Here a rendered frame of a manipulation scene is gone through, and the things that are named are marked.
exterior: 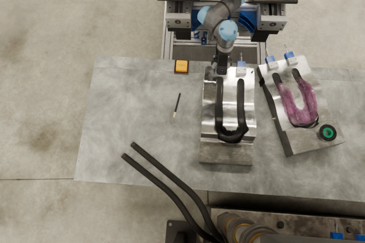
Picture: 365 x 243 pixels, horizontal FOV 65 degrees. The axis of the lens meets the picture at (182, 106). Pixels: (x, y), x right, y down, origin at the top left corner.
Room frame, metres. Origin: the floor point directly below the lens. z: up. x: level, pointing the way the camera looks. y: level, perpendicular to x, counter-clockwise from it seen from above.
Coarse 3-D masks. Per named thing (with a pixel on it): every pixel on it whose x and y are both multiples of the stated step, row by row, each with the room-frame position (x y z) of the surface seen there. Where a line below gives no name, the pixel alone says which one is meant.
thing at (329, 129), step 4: (328, 124) 0.27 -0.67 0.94; (320, 128) 0.25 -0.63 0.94; (324, 128) 0.25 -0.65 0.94; (328, 128) 0.25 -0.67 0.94; (332, 128) 0.25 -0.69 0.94; (316, 132) 0.24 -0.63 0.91; (320, 132) 0.23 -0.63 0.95; (324, 132) 0.23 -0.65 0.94; (328, 132) 0.23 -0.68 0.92; (332, 132) 0.23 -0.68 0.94; (336, 132) 0.23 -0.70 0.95; (320, 136) 0.22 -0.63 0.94; (324, 136) 0.21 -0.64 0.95; (328, 136) 0.21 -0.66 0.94; (332, 136) 0.21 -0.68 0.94; (320, 140) 0.20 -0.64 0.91; (324, 140) 0.20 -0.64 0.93; (328, 140) 0.19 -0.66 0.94
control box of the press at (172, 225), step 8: (168, 224) -0.18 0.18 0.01; (176, 224) -0.18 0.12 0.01; (184, 224) -0.19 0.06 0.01; (168, 232) -0.23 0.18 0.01; (176, 232) -0.23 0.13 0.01; (184, 232) -0.24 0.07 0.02; (192, 232) -0.24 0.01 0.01; (168, 240) -0.28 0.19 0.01; (176, 240) -0.24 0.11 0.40; (184, 240) -0.27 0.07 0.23; (192, 240) -0.30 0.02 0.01
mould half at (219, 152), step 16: (208, 80) 0.57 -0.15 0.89; (224, 80) 0.56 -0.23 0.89; (208, 96) 0.48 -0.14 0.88; (224, 96) 0.48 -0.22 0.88; (208, 112) 0.39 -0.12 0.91; (224, 112) 0.38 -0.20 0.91; (208, 128) 0.30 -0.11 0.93; (208, 144) 0.24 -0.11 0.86; (224, 144) 0.23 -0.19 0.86; (240, 144) 0.23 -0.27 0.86; (208, 160) 0.16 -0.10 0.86; (224, 160) 0.16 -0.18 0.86; (240, 160) 0.15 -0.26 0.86
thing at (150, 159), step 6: (132, 144) 0.28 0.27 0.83; (138, 150) 0.24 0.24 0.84; (144, 150) 0.24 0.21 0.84; (144, 156) 0.21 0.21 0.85; (150, 156) 0.21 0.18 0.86; (150, 162) 0.18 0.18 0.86; (156, 162) 0.17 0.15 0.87; (162, 168) 0.14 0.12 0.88; (168, 174) 0.11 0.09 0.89; (174, 180) 0.08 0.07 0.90; (180, 180) 0.08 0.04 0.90; (180, 186) 0.05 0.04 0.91; (186, 186) 0.05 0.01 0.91
